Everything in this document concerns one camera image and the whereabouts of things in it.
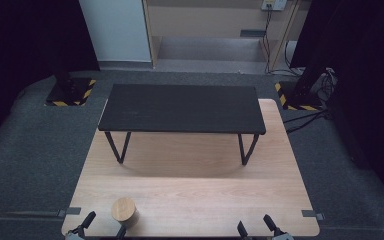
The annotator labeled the white power strip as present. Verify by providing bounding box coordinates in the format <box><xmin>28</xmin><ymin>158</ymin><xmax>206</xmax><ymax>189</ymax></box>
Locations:
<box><xmin>261</xmin><ymin>0</ymin><xmax>288</xmax><ymax>12</ymax></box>

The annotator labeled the black power cable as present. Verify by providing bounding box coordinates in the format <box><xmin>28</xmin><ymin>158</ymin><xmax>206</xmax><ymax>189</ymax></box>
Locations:
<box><xmin>261</xmin><ymin>9</ymin><xmax>273</xmax><ymax>74</ymax></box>

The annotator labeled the light wooden open shelf unit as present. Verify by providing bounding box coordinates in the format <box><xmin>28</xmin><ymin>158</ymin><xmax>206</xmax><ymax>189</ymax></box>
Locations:
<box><xmin>142</xmin><ymin>0</ymin><xmax>303</xmax><ymax>73</ymax></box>

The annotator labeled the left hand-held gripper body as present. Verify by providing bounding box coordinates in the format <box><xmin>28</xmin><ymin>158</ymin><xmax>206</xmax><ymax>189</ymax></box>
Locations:
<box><xmin>64</xmin><ymin>226</ymin><xmax>88</xmax><ymax>240</ymax></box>

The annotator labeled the grey tape strip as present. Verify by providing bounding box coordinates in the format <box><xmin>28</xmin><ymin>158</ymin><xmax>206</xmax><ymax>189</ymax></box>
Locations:
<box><xmin>301</xmin><ymin>209</ymin><xmax>326</xmax><ymax>222</ymax></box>
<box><xmin>57</xmin><ymin>206</ymin><xmax>82</xmax><ymax>218</ymax></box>

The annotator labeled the black cable on floor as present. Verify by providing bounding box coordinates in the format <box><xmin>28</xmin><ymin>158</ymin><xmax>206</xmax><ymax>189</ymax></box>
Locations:
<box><xmin>282</xmin><ymin>109</ymin><xmax>333</xmax><ymax>135</ymax></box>

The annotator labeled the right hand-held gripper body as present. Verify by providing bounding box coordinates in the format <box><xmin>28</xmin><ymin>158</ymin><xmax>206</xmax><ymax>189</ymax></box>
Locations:
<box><xmin>271</xmin><ymin>227</ymin><xmax>295</xmax><ymax>240</ymax></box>

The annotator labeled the stand base with striped tape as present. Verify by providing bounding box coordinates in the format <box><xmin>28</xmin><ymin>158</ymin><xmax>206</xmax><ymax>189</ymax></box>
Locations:
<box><xmin>274</xmin><ymin>80</ymin><xmax>322</xmax><ymax>112</ymax></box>
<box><xmin>44</xmin><ymin>77</ymin><xmax>97</xmax><ymax>108</ymax></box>

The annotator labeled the black stand post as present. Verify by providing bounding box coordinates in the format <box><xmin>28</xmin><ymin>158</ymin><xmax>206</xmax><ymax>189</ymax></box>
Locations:
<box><xmin>48</xmin><ymin>0</ymin><xmax>81</xmax><ymax>96</ymax></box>
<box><xmin>291</xmin><ymin>49</ymin><xmax>331</xmax><ymax>106</ymax></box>

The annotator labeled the black shelf riser with legs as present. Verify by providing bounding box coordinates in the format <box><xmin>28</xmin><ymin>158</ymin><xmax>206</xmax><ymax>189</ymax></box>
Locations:
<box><xmin>97</xmin><ymin>83</ymin><xmax>267</xmax><ymax>167</ymax></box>

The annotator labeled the round wooden cylinder block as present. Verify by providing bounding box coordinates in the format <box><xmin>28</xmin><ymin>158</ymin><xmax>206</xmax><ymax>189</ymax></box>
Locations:
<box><xmin>110</xmin><ymin>197</ymin><xmax>138</xmax><ymax>224</ymax></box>

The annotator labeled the white cabinet panel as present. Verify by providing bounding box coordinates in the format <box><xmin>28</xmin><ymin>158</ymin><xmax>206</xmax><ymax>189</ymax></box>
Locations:
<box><xmin>78</xmin><ymin>0</ymin><xmax>153</xmax><ymax>63</ymax></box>

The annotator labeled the grey rectangular label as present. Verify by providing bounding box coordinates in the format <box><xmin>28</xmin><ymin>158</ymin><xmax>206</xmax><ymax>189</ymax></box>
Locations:
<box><xmin>239</xmin><ymin>29</ymin><xmax>267</xmax><ymax>38</ymax></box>

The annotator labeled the bundle of black cables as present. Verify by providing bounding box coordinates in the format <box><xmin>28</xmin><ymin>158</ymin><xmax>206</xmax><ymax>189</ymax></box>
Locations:
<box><xmin>313</xmin><ymin>67</ymin><xmax>338</xmax><ymax>111</ymax></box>

